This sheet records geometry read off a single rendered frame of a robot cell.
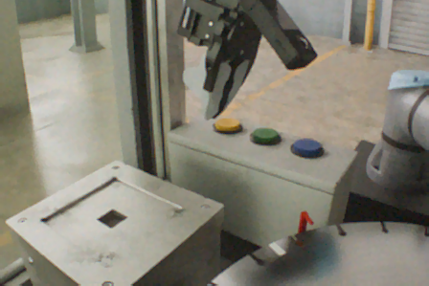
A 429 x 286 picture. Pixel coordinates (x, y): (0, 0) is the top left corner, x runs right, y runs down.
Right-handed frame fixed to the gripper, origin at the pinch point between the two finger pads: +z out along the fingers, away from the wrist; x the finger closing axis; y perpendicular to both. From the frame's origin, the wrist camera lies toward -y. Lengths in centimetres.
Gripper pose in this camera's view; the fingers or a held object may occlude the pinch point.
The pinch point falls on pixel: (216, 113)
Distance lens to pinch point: 51.0
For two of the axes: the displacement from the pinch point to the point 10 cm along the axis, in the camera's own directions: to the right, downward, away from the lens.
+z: -2.7, 8.6, 4.3
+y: -7.5, -4.7, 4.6
